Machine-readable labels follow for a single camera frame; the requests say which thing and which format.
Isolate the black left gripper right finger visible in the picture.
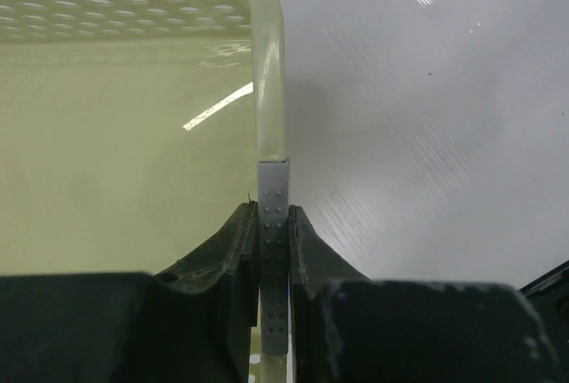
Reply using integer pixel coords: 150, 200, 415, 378
288, 206, 568, 382

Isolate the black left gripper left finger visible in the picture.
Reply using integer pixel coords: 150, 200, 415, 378
1, 202, 259, 382

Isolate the green perforated plastic basket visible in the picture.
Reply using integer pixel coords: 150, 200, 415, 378
1, 0, 290, 382

